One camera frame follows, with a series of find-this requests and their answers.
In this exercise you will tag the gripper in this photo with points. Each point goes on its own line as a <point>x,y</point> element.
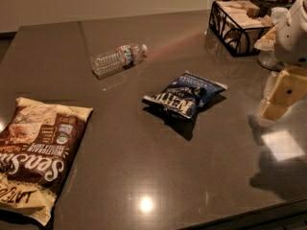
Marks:
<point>293,38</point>

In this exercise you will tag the blue chip bag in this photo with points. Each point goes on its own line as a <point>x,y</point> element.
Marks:
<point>186,94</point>

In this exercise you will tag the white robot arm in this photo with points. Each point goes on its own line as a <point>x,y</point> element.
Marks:
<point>290,43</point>

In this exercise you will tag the brown chip bag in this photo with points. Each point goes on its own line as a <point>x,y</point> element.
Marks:
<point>37,150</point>

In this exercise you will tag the glass stand with packets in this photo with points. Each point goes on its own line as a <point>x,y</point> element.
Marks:
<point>266,57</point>

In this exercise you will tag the clear plastic water bottle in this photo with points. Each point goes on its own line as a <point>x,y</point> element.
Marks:
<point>117,60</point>

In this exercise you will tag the black wire napkin caddy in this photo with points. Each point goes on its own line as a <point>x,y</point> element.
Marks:
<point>238,24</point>

